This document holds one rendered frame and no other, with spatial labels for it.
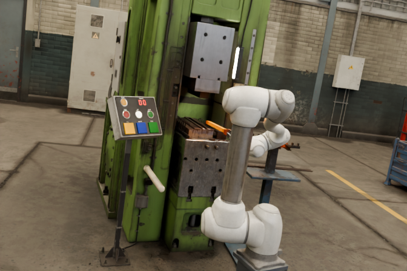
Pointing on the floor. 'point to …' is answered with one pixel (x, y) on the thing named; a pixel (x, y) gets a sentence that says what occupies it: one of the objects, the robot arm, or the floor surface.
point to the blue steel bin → (398, 164)
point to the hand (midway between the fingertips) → (229, 133)
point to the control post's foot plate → (106, 258)
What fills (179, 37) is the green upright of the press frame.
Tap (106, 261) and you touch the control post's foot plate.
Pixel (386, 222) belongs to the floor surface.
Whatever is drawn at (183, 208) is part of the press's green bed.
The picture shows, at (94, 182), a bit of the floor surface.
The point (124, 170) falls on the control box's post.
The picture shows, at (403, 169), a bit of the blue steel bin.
